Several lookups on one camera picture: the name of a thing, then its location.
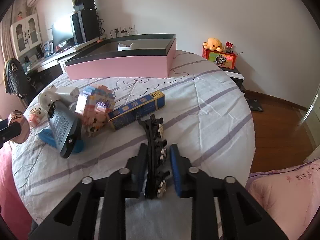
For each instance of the white striped tablecloth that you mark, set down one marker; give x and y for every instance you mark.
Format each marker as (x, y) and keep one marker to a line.
(205, 115)

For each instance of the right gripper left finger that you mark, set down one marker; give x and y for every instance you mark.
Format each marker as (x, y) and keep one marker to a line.
(137, 166)

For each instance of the black speaker box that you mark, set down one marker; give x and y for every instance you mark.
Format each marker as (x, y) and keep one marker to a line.
(79, 5)

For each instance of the white cup in box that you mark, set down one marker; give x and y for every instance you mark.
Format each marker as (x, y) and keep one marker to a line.
(124, 47)

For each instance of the black toy track piece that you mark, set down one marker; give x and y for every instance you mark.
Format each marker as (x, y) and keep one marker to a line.
(156, 181)

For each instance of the yellow octopus plush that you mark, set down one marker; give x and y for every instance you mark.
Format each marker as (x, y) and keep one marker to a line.
(213, 44)

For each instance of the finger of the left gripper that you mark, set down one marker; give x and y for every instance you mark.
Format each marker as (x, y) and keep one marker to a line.
(9, 132)

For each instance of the black bathroom scale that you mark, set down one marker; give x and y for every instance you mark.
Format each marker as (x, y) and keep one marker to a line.
(254, 105)

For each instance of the white round gadget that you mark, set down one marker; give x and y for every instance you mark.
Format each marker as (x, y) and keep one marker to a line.
(47, 97)

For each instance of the pink pillow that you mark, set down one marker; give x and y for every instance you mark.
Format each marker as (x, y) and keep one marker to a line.
(290, 196)

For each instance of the black computer tower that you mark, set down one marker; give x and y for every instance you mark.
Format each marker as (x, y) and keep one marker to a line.
(85, 25)

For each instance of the pink storage box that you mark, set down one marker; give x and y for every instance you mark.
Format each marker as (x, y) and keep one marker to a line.
(152, 56)

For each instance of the pixel block figure toy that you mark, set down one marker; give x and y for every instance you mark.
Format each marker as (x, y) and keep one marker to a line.
(93, 105)

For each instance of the red decorated box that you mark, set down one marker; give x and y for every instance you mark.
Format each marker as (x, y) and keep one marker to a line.
(221, 59)

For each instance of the small pink cow figurine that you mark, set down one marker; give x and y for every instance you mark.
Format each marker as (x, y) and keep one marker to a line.
(35, 116)

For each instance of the black white low cabinet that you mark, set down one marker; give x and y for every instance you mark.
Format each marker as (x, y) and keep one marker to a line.
(235, 75)

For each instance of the computer monitor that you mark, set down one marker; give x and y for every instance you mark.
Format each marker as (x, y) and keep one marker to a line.
(62, 32)

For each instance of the black remote control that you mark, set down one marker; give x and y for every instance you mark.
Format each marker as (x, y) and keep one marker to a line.
(65, 126)

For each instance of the white desk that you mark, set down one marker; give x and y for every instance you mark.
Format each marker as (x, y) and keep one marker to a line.
(59, 59)

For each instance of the white glass cabinet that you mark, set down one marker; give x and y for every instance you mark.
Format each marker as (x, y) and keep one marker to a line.
(25, 35)

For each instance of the black office chair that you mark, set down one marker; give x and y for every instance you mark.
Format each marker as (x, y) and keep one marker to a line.
(16, 82)

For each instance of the blue gold rectangular box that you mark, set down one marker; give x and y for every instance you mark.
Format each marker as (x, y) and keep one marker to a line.
(135, 109)

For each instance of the white power adapter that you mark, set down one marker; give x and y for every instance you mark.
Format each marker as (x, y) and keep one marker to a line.
(68, 94)

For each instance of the blue plastic piece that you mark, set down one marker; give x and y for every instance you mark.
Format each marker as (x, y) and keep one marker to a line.
(47, 137)

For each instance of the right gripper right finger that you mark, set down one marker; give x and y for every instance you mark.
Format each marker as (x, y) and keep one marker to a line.
(180, 166)

